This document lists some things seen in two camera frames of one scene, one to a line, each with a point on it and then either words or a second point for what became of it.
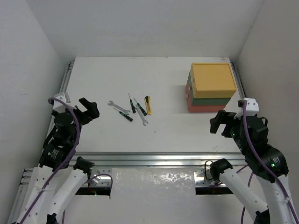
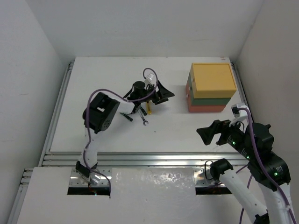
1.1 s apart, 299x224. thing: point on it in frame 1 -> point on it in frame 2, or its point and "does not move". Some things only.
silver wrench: [144, 121] does not move
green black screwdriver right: [141, 109] does not move
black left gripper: [85, 112] -> [154, 94]
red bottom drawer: [195, 108] does not move
